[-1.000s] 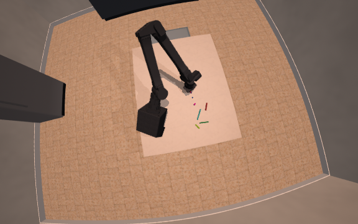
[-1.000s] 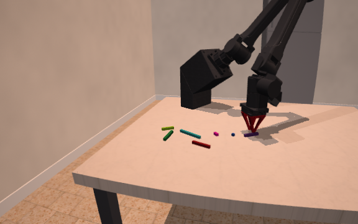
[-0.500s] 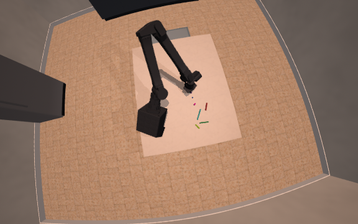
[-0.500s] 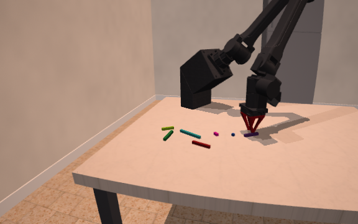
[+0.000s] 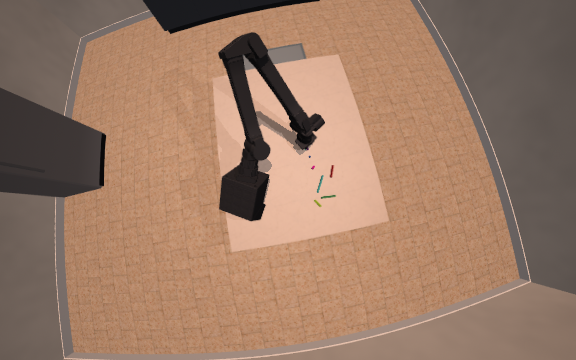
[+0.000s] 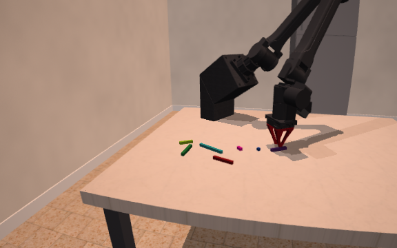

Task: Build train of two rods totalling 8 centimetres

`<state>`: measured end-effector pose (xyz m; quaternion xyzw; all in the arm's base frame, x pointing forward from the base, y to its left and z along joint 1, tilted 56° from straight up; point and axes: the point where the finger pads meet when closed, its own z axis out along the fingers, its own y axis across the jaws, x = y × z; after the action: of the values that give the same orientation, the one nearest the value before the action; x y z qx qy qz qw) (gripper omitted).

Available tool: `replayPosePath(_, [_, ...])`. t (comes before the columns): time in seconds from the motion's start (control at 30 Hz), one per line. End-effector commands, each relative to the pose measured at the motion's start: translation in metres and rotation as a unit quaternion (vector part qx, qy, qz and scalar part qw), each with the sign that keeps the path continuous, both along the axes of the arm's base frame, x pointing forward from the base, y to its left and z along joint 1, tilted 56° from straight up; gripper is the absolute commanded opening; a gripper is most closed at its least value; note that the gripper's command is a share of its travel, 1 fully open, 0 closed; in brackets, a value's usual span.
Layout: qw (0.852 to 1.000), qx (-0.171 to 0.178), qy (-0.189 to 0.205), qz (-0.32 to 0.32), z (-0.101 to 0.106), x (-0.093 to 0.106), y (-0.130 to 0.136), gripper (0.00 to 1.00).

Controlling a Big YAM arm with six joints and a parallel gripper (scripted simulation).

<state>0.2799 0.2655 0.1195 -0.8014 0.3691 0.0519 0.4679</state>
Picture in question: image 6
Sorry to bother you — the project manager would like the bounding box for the turquoise rod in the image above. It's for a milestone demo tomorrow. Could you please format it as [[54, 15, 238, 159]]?
[[199, 143, 223, 154]]

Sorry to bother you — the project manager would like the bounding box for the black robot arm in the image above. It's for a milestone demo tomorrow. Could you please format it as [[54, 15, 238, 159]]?
[[230, 0, 349, 121]]

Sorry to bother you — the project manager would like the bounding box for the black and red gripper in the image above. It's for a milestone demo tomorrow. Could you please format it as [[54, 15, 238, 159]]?
[[265, 101, 297, 147]]

